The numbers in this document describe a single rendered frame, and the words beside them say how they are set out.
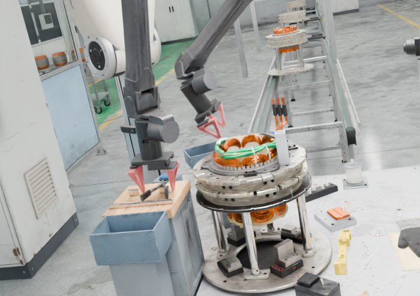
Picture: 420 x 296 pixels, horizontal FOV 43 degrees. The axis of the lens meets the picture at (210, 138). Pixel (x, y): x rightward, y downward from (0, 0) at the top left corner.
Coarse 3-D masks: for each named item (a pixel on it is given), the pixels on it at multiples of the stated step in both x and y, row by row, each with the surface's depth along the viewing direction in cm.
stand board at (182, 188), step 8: (144, 184) 156; (152, 184) 155; (168, 184) 153; (176, 184) 151; (184, 184) 150; (128, 192) 152; (152, 192) 149; (176, 192) 145; (184, 192) 147; (120, 200) 147; (128, 200) 146; (136, 200) 145; (144, 200) 144; (176, 200) 140; (128, 208) 141; (136, 208) 140; (144, 208) 139; (152, 208) 138; (160, 208) 137; (168, 208) 136; (176, 208) 139; (104, 216) 139; (168, 216) 135
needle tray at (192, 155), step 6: (204, 144) 184; (210, 144) 185; (186, 150) 183; (192, 150) 184; (198, 150) 184; (204, 150) 185; (210, 150) 185; (186, 156) 179; (192, 156) 184; (198, 156) 174; (204, 156) 174; (186, 162) 182; (192, 162) 174; (192, 168) 174; (222, 216) 182; (222, 222) 185; (228, 222) 183; (228, 228) 184
